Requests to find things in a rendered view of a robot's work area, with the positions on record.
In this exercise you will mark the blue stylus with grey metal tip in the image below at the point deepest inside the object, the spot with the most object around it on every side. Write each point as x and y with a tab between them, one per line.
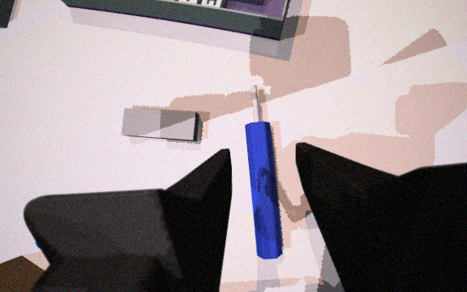
263	185

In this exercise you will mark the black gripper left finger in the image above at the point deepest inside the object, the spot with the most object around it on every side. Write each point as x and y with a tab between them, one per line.
184	226

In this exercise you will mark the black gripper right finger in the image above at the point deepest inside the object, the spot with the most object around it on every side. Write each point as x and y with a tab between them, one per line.
375	223

